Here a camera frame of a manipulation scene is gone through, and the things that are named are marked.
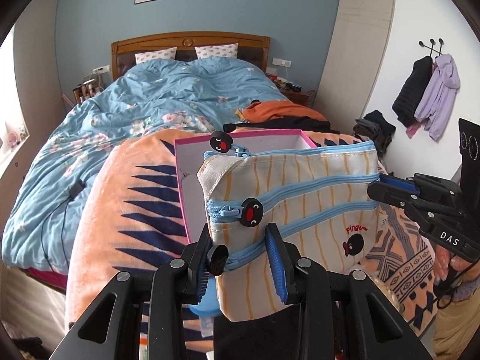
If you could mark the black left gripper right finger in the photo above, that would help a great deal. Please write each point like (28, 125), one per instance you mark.
(282, 258)

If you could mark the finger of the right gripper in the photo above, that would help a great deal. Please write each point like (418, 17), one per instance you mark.
(383, 193)
(397, 182)

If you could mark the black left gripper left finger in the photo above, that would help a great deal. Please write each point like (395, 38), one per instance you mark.
(196, 257)

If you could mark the blue glasses case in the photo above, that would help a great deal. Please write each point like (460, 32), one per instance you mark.
(209, 305)

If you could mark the striped Pingu zipper pouch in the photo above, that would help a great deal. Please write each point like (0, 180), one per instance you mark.
(317, 197)

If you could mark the left nightstand with clutter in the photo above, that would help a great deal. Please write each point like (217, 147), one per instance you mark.
(88, 88)

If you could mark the person's right hand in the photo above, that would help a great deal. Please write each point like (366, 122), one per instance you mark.
(444, 260)

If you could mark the dark clothes pile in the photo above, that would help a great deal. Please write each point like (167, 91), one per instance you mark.
(374, 127)

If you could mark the black hanging jacket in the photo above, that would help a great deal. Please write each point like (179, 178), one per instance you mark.
(412, 91)

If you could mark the orange patterned blanket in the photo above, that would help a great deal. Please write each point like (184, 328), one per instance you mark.
(132, 221)

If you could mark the lilac hanging hoodie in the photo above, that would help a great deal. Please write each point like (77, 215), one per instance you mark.
(436, 105)

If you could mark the pink cardboard box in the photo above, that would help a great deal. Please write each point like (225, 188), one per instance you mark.
(189, 158)

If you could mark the black garment on bed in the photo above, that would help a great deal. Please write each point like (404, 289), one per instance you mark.
(288, 122)

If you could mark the right wooden nightstand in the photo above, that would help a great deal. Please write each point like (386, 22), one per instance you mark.
(300, 98)

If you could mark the orange garment on bed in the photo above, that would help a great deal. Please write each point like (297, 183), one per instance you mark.
(258, 111)

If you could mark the beige wardrobe panel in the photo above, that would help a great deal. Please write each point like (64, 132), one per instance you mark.
(358, 44)

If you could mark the blue floral duvet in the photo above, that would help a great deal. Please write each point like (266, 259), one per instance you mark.
(199, 96)

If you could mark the left patterned pillow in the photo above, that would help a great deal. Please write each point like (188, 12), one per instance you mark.
(143, 57)

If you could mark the patterned pillow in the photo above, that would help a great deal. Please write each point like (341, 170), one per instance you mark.
(143, 57)
(221, 51)

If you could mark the right patterned pillow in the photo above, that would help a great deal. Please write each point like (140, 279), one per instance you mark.
(221, 51)

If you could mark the wooden bed headboard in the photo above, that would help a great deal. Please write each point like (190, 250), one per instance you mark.
(251, 48)

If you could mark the black tracker camera box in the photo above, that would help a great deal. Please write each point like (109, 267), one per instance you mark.
(469, 173)

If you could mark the black wall coat hooks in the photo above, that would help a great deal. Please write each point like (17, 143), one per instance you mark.
(435, 47)

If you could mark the white wall socket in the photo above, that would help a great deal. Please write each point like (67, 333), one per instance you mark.
(281, 62)

